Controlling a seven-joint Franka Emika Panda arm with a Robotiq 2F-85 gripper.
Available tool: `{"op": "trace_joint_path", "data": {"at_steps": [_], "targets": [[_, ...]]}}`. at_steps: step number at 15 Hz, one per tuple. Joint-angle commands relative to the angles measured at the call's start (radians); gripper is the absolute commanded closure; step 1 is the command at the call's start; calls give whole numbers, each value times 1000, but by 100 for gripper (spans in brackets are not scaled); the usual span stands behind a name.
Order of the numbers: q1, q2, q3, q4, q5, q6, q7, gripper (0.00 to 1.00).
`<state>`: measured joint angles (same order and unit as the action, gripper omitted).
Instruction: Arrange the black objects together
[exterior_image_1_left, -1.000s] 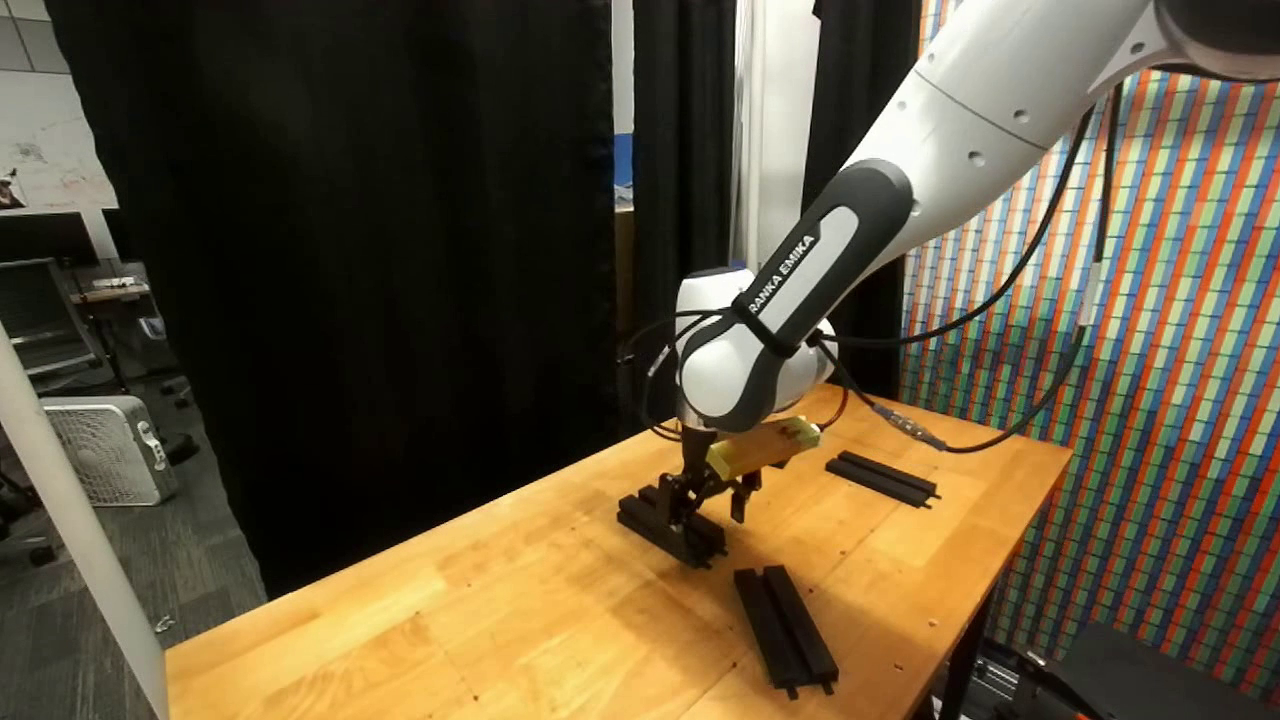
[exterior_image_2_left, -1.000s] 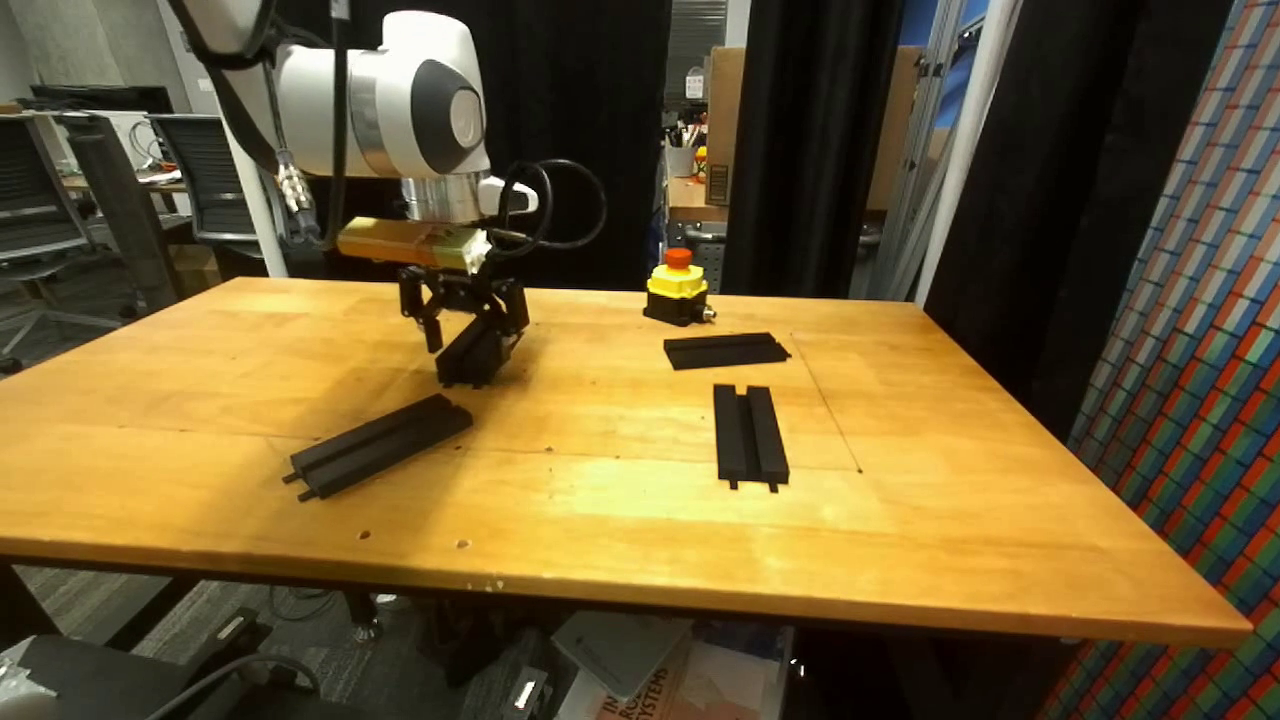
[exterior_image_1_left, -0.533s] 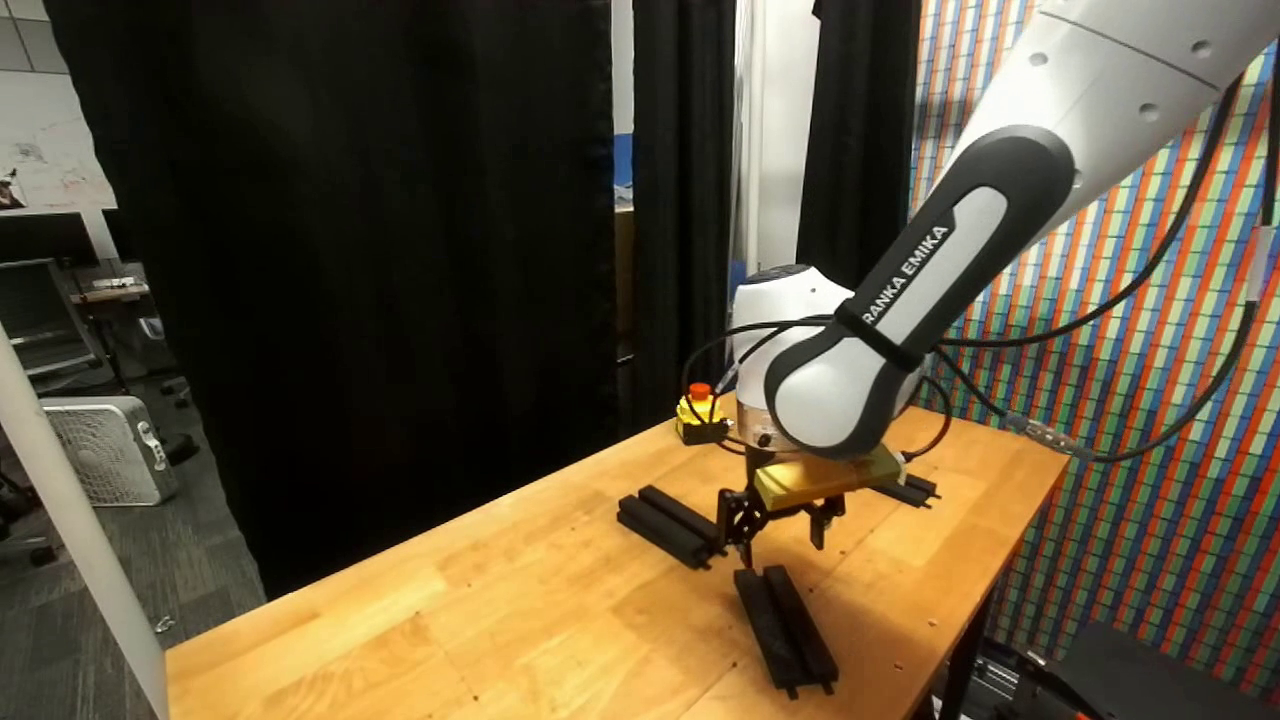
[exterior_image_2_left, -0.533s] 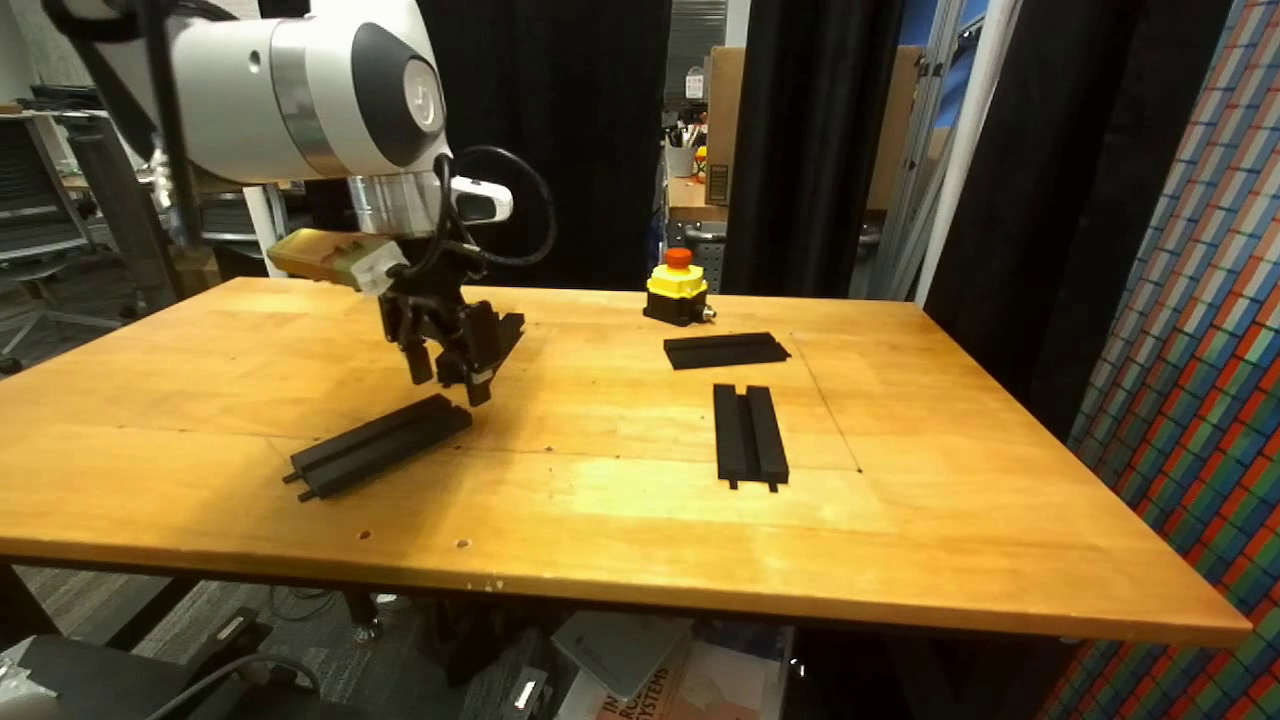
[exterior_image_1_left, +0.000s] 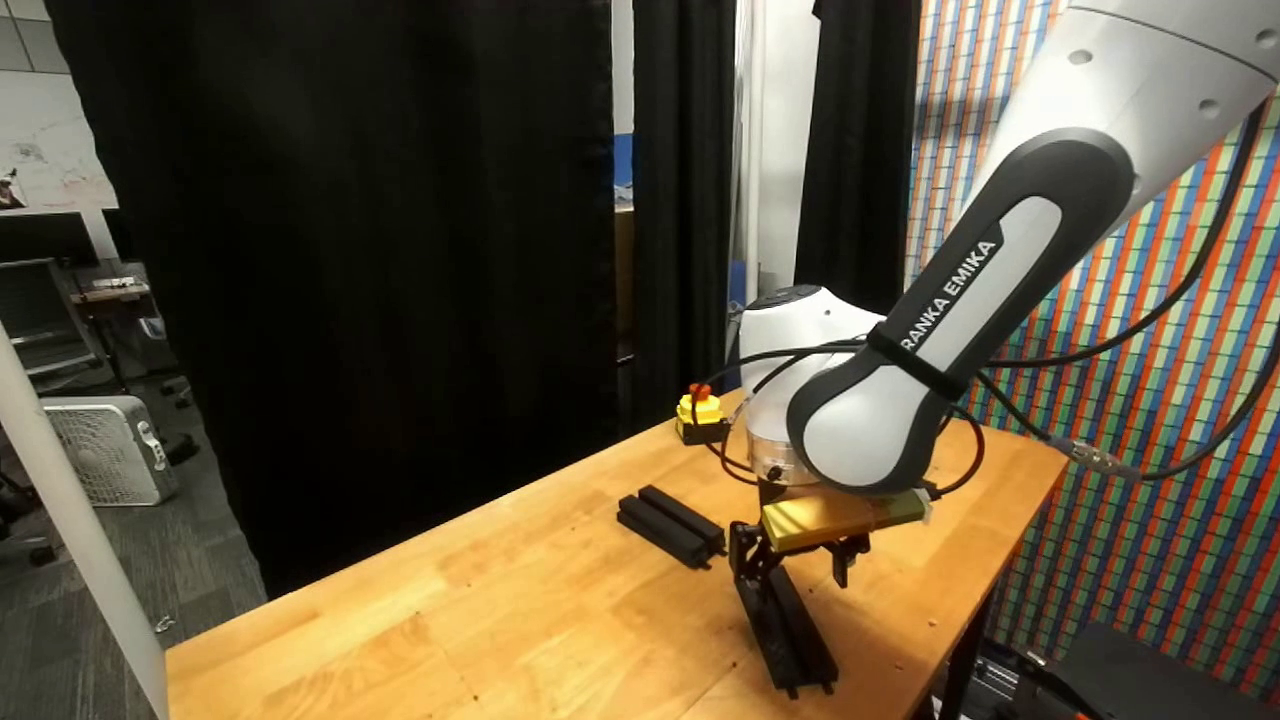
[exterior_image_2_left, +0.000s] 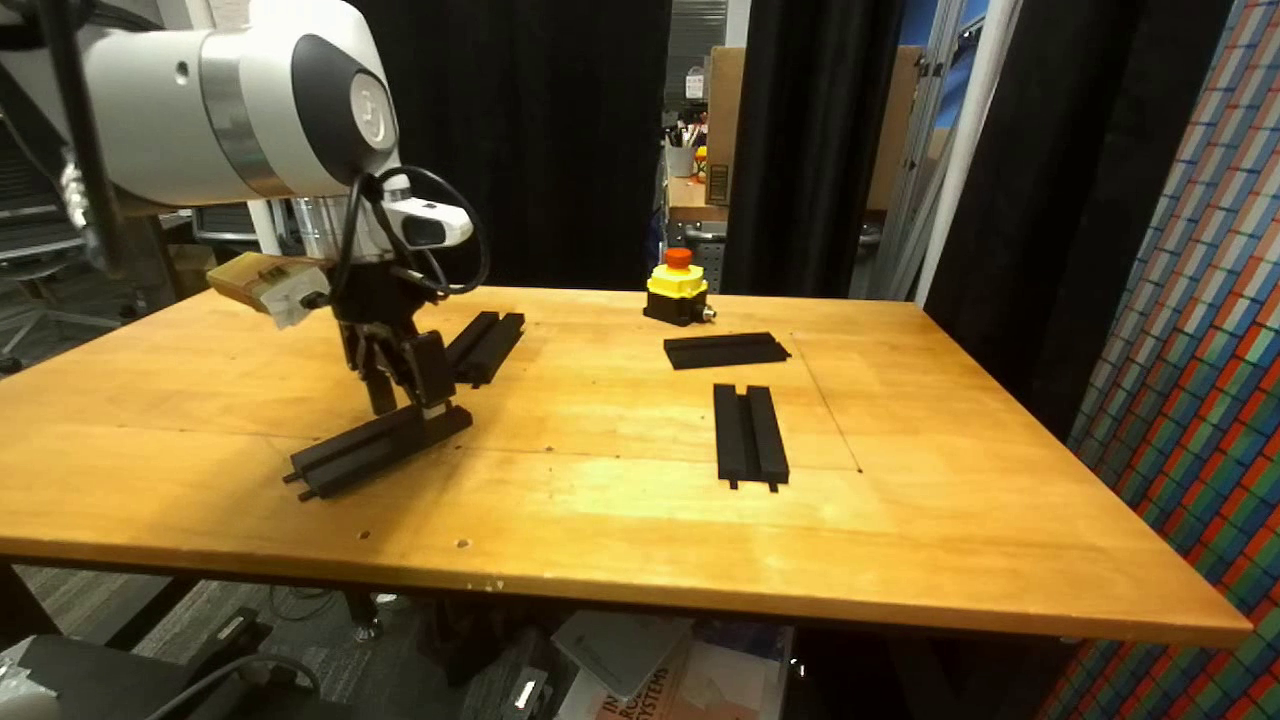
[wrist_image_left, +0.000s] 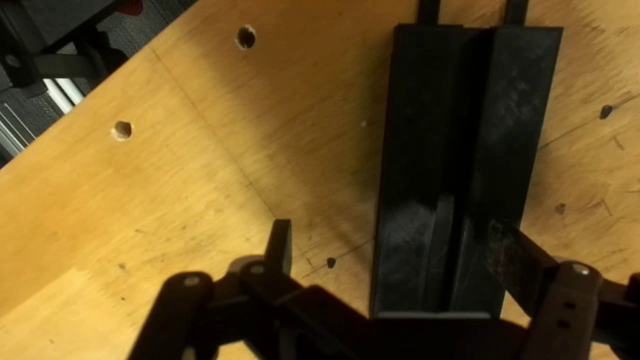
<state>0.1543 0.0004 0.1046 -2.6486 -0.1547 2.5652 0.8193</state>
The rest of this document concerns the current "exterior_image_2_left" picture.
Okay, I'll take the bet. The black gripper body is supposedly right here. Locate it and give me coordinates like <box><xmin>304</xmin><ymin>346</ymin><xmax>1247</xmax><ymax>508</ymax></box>
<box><xmin>333</xmin><ymin>255</ymin><xmax>432</xmax><ymax>351</ymax></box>

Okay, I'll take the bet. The black grooved track piece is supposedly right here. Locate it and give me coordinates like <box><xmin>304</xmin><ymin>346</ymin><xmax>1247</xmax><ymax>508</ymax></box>
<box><xmin>445</xmin><ymin>307</ymin><xmax>528</xmax><ymax>383</ymax></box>
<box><xmin>280</xmin><ymin>401</ymin><xmax>481</xmax><ymax>504</ymax></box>
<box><xmin>661</xmin><ymin>332</ymin><xmax>796</xmax><ymax>375</ymax></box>
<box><xmin>709</xmin><ymin>383</ymin><xmax>796</xmax><ymax>499</ymax></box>
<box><xmin>445</xmin><ymin>323</ymin><xmax>528</xmax><ymax>391</ymax></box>

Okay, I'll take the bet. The yellow emergency stop button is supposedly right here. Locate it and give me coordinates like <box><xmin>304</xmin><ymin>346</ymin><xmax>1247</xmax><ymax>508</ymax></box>
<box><xmin>638</xmin><ymin>245</ymin><xmax>721</xmax><ymax>332</ymax></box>

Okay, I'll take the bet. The brown cardboard box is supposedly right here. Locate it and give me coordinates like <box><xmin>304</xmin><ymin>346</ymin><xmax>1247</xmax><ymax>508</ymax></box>
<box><xmin>701</xmin><ymin>44</ymin><xmax>927</xmax><ymax>225</ymax></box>

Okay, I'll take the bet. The white box orange print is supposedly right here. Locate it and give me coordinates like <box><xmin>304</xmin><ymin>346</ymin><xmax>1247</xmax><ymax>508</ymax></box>
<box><xmin>549</xmin><ymin>609</ymin><xmax>791</xmax><ymax>720</ymax></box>

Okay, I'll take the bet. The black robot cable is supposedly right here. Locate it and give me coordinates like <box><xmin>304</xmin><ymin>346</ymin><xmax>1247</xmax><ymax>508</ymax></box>
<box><xmin>336</xmin><ymin>159</ymin><xmax>496</xmax><ymax>299</ymax></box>

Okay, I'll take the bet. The white slanted post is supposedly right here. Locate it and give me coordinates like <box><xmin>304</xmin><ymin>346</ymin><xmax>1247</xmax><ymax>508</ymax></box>
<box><xmin>249</xmin><ymin>195</ymin><xmax>293</xmax><ymax>273</ymax></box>

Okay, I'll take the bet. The white frame beam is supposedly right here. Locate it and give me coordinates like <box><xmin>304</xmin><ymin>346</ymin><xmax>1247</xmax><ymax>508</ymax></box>
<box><xmin>912</xmin><ymin>0</ymin><xmax>1031</xmax><ymax>312</ymax></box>

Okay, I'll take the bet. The multicoloured patterned wall panel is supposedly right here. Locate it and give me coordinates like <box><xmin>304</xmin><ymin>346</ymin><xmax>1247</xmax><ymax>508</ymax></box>
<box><xmin>1035</xmin><ymin>0</ymin><xmax>1280</xmax><ymax>720</ymax></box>

